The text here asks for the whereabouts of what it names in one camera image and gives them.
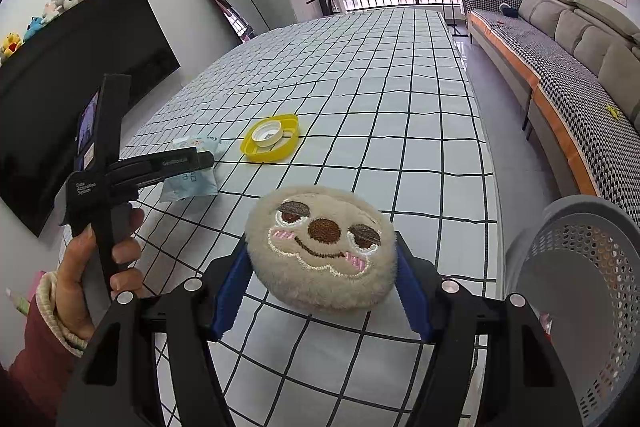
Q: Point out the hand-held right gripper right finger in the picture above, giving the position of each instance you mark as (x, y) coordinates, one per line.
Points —
(412, 302)

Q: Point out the light blue tissue packet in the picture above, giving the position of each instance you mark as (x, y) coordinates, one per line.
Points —
(195, 184)

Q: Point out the small yellow toy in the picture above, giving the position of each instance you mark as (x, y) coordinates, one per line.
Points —
(613, 112)

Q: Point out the black television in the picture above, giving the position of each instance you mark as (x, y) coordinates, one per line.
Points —
(75, 72)

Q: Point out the beige sloth plush toy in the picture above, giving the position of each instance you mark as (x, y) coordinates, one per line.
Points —
(320, 247)

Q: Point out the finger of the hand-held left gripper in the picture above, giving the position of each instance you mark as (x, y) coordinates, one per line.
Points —
(140, 186)
(170, 162)

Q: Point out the white checked tablecloth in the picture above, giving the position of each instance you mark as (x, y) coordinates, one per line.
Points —
(375, 82)

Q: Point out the grey perforated plastic basket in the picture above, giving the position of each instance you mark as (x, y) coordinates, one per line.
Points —
(575, 307)

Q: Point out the blue plush toy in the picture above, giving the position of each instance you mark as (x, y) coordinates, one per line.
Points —
(34, 27)

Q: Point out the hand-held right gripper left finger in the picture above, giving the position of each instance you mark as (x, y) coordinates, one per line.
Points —
(230, 292)

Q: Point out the yellow plush toy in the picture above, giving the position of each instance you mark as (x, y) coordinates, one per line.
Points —
(11, 47)

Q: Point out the yellow plastic lid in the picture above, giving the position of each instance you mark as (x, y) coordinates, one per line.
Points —
(260, 154)

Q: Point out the person's left hand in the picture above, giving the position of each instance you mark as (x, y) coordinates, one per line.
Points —
(75, 277)

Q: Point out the houndstooth sofa cover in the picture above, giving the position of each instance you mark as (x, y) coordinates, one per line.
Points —
(565, 87)

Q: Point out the dark blue white object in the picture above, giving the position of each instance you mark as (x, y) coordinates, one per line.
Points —
(509, 10)

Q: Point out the person's left forearm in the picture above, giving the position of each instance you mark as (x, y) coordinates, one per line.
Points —
(35, 357)

